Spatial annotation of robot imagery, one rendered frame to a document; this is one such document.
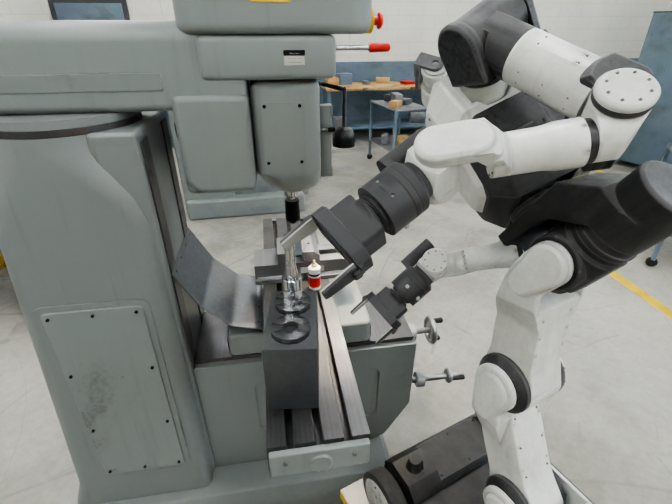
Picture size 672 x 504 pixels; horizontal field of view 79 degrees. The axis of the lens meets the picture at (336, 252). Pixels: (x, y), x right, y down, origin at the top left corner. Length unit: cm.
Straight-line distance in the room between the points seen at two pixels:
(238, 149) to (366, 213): 62
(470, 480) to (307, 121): 114
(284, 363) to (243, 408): 74
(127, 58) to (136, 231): 42
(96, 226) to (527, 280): 103
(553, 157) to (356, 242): 30
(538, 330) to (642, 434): 175
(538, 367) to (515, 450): 24
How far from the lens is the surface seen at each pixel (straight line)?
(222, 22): 109
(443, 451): 145
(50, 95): 122
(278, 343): 91
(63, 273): 131
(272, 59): 110
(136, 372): 145
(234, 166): 115
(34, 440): 260
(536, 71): 76
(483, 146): 60
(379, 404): 173
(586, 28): 975
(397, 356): 156
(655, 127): 696
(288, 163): 117
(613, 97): 68
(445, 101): 89
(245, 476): 186
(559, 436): 243
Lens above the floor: 175
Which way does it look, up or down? 29 degrees down
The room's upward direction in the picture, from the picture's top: straight up
